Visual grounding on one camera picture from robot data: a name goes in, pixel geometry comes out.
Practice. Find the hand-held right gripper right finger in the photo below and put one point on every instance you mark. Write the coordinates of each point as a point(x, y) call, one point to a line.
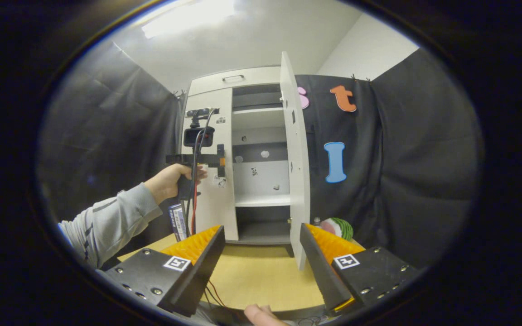
point(322, 267)

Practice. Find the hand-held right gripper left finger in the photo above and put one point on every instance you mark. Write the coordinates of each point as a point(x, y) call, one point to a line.
point(206, 267)

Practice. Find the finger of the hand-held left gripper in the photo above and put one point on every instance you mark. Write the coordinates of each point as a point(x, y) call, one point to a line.
point(221, 161)

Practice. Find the grey double-door shoe cabinet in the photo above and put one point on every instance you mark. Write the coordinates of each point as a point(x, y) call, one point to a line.
point(261, 181)

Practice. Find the camera sticker shoe cabinet door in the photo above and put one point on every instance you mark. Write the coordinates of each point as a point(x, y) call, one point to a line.
point(215, 208)

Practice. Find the cherry sticker shoe cabinet door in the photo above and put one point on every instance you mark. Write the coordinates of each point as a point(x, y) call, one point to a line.
point(298, 181)

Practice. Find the beige cabinet drawer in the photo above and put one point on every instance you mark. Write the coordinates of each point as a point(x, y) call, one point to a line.
point(211, 83)

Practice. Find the white cabinet shelf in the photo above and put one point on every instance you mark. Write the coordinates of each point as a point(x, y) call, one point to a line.
point(263, 200)
point(256, 118)

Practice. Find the watermelon slice toy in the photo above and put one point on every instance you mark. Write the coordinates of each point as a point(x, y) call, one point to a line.
point(338, 227)

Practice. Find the blue and white box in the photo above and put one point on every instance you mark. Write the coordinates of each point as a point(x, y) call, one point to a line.
point(178, 222)

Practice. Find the black backdrop cloth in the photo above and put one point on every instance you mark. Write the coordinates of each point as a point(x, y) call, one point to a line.
point(424, 181)

